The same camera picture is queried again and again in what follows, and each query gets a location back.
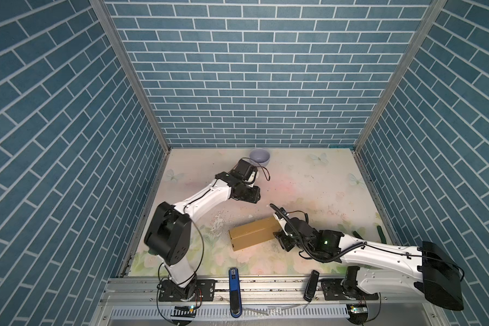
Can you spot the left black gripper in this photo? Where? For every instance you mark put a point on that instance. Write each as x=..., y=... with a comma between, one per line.
x=253, y=196

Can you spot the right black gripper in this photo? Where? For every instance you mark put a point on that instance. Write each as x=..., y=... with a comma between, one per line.
x=280, y=236

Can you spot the brown cardboard box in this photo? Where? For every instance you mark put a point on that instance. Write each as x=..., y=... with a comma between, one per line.
x=253, y=233

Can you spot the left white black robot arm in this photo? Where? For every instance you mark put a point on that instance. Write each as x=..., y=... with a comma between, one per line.
x=169, y=232

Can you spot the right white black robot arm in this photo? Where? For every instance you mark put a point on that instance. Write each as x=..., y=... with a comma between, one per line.
x=378, y=268

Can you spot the lavender ceramic cup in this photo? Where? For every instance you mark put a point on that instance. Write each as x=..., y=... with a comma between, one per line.
x=260, y=157

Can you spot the black handheld device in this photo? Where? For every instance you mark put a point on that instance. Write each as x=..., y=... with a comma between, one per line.
x=310, y=290

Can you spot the blue black handheld tool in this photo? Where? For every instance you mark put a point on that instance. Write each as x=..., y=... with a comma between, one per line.
x=236, y=308

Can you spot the right green controller board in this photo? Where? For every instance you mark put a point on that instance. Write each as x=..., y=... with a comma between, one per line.
x=358, y=309

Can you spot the green pliers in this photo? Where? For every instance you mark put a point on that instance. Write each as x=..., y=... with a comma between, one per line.
x=374, y=233

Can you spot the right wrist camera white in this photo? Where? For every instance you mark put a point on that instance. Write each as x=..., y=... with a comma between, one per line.
x=280, y=216

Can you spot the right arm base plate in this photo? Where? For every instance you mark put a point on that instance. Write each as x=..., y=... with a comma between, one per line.
x=333, y=290

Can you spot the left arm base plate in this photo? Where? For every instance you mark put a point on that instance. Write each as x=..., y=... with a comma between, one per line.
x=203, y=288

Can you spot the white slotted cable duct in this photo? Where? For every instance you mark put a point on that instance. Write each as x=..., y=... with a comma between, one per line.
x=221, y=312

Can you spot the aluminium front rail frame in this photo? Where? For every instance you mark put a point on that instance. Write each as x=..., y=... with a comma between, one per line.
x=390, y=309

